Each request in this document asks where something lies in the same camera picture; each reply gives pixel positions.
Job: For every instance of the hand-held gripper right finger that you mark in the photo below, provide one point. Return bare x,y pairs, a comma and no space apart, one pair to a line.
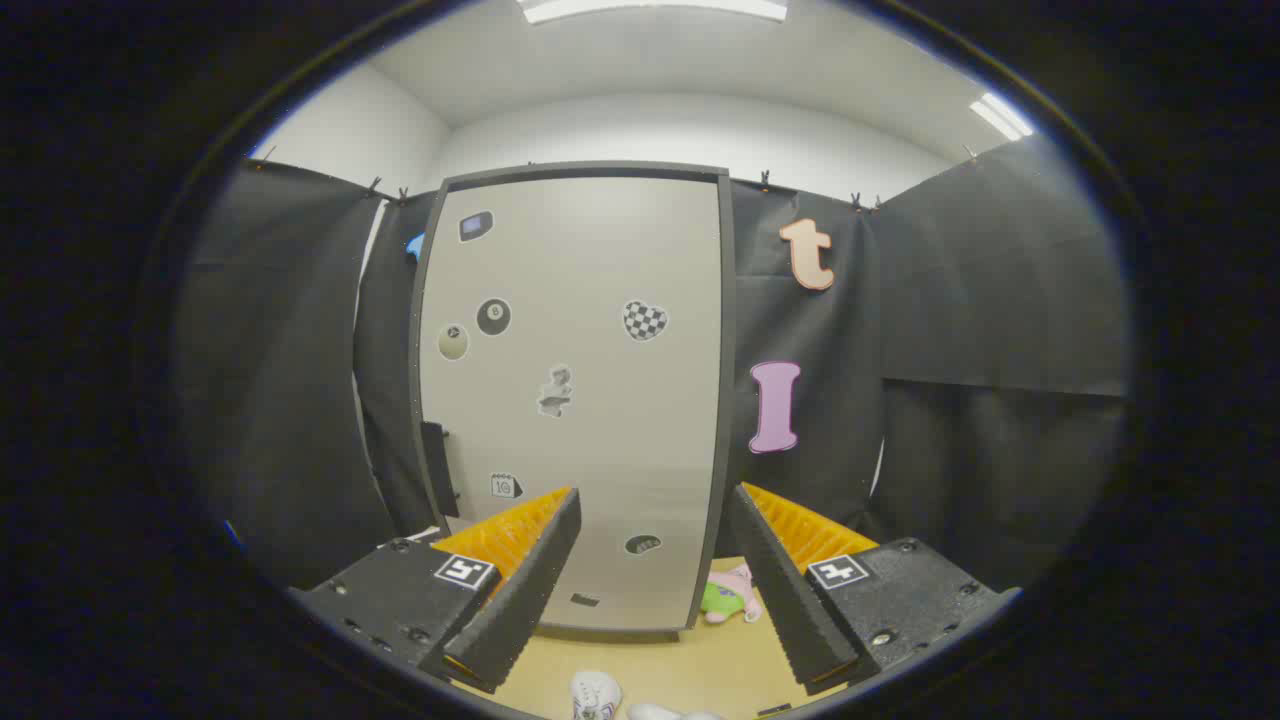
780,590

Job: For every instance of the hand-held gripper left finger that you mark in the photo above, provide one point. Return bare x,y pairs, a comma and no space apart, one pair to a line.
530,590

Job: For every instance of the white shoe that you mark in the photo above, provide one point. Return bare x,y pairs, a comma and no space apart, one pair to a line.
595,692

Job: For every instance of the light grey shoe cabinet door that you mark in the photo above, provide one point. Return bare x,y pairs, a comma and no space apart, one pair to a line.
590,450

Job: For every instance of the grey shoe cabinet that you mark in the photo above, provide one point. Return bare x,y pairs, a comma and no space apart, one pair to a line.
728,350

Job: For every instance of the green and pink plush toy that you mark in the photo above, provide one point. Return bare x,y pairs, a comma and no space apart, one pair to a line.
722,598

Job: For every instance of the white rounded object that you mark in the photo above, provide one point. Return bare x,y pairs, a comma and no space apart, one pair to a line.
655,713

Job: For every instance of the black backdrop cloth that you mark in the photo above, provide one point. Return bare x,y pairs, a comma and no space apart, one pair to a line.
1000,300

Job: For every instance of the small ceiling light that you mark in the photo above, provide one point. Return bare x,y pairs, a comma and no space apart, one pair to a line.
1000,115

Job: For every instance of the long ceiling light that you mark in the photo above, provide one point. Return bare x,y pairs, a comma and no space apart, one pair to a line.
650,8

